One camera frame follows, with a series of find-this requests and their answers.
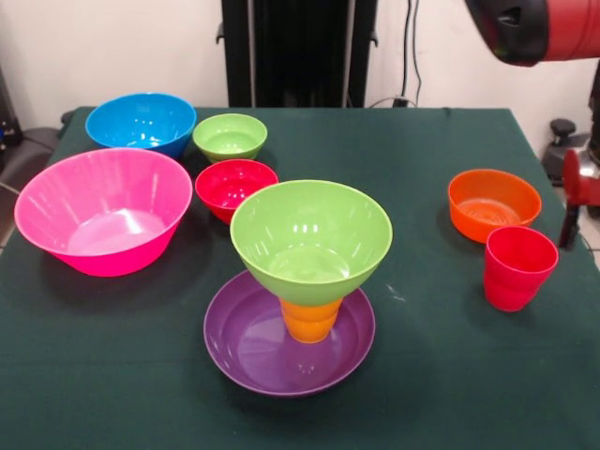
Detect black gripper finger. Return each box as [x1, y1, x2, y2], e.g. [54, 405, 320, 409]
[557, 206, 580, 250]

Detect dark green table cloth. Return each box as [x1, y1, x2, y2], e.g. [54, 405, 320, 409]
[0, 106, 600, 450]

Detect blue plastic bowl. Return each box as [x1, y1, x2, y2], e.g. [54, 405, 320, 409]
[84, 92, 198, 160]

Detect orange plastic bowl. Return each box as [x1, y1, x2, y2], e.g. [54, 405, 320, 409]
[447, 168, 543, 245]

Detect black pedestal leg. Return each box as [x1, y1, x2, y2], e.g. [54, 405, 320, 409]
[0, 126, 60, 188]
[542, 118, 593, 188]

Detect large green plastic bowl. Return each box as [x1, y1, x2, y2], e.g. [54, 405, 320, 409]
[229, 179, 394, 307]

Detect small green plastic bowl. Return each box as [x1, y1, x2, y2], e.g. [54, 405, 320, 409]
[191, 112, 269, 164]

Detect large pink plastic bowl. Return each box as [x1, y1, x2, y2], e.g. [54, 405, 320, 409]
[13, 147, 194, 278]

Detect black hanging wall cables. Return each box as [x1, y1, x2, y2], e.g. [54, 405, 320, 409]
[367, 0, 424, 109]

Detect orange plastic cup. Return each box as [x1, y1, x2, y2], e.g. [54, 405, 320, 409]
[279, 297, 344, 345]

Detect red plastic cup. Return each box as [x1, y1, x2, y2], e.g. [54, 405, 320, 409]
[483, 225, 560, 313]

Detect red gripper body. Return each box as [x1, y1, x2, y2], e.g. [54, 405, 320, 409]
[562, 148, 600, 217]

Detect purple plastic bowl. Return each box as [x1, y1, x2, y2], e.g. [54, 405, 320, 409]
[202, 270, 377, 398]

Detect small red plastic bowl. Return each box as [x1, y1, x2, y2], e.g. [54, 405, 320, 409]
[194, 158, 279, 225]

